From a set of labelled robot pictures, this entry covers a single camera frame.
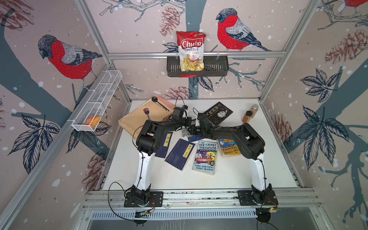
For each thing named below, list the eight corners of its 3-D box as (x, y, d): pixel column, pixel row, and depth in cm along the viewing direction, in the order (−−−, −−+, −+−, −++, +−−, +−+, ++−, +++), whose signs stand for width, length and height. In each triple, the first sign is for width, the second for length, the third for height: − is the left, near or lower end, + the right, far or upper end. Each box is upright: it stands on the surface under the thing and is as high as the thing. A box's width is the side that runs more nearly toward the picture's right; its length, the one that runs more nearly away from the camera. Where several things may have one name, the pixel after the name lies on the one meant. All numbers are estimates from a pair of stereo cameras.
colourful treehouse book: (192, 170, 85) (192, 169, 83) (198, 140, 97) (198, 138, 96) (214, 175, 83) (214, 174, 81) (217, 143, 96) (218, 142, 94)
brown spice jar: (241, 121, 107) (244, 115, 101) (243, 115, 110) (246, 109, 104) (247, 123, 105) (251, 117, 99) (249, 117, 109) (252, 111, 103)
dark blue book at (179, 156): (164, 162, 88) (164, 160, 86) (179, 138, 99) (179, 136, 97) (183, 171, 84) (182, 170, 82) (196, 146, 95) (196, 144, 93)
